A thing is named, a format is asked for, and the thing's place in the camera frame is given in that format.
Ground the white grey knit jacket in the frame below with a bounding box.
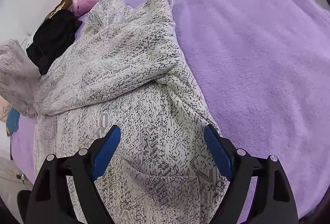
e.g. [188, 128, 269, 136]
[1, 0, 228, 223]

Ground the black clothes pile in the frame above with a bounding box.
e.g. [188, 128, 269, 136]
[26, 9, 82, 75]

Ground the teal blue cloth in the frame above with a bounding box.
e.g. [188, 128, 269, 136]
[6, 107, 20, 136]

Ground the purple fleece bed sheet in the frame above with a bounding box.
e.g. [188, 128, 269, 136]
[10, 0, 330, 222]

